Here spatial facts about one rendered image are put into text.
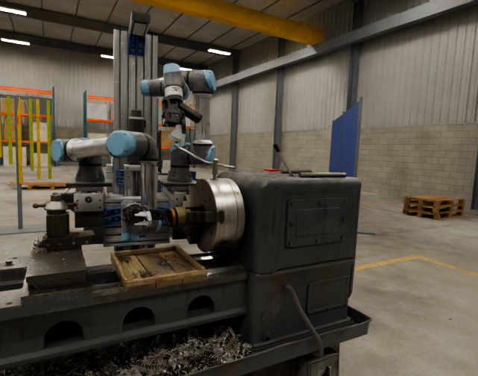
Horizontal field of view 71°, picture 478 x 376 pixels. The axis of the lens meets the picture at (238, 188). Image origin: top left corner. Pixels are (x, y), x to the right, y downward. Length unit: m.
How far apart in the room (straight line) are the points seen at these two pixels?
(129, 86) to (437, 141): 10.85
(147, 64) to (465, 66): 10.85
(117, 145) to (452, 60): 11.55
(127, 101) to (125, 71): 0.17
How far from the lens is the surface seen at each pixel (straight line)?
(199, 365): 1.39
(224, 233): 1.34
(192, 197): 1.46
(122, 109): 2.16
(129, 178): 2.07
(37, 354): 1.33
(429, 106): 12.54
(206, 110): 1.96
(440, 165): 12.08
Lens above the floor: 1.36
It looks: 6 degrees down
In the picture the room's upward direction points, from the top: 2 degrees clockwise
